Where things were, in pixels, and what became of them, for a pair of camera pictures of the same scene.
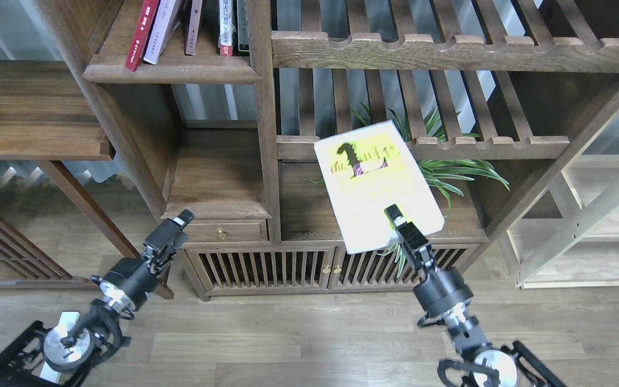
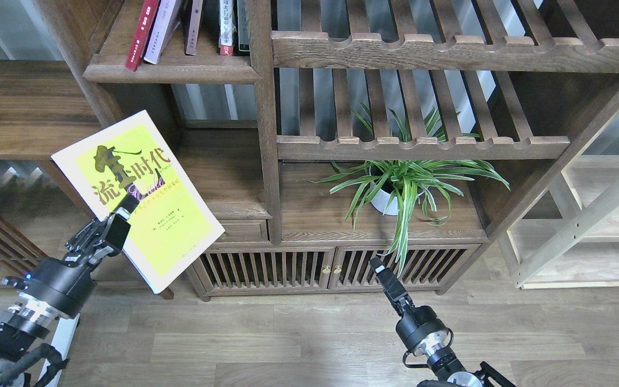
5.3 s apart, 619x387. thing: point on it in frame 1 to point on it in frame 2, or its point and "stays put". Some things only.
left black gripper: x=126 y=285 to x=61 y=286
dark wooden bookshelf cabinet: x=301 y=145 stays put
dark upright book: x=243 y=24 stays put
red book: x=137 y=45 stays put
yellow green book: x=367 y=170 to x=172 y=223
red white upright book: x=227 y=28 stays put
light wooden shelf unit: x=592 y=228 stays put
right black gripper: x=442 y=291 to x=419 y=328
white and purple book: x=167 y=19 stays put
